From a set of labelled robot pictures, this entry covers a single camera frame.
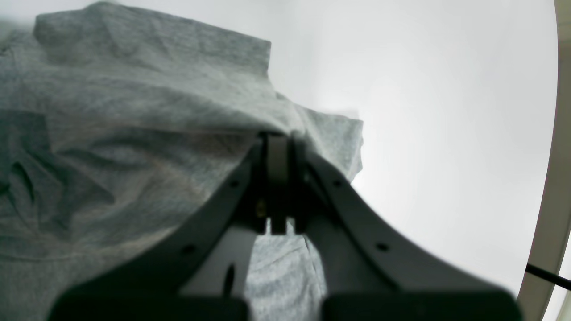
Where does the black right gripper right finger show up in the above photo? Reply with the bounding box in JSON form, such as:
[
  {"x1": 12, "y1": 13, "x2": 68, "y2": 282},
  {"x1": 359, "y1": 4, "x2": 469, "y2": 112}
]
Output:
[{"x1": 290, "y1": 137, "x2": 522, "y2": 321}]

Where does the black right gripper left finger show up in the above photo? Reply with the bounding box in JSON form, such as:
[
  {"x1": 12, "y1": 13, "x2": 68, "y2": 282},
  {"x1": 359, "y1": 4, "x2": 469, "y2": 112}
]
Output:
[{"x1": 49, "y1": 133, "x2": 291, "y2": 321}]

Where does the grey t-shirt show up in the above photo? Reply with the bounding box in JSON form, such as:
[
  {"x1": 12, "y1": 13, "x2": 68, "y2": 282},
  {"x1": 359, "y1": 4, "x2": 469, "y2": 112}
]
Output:
[{"x1": 0, "y1": 2, "x2": 363, "y2": 321}]

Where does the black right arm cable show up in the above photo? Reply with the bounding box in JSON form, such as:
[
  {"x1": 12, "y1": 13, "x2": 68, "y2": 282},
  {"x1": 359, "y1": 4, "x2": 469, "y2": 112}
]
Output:
[{"x1": 525, "y1": 263, "x2": 571, "y2": 290}]

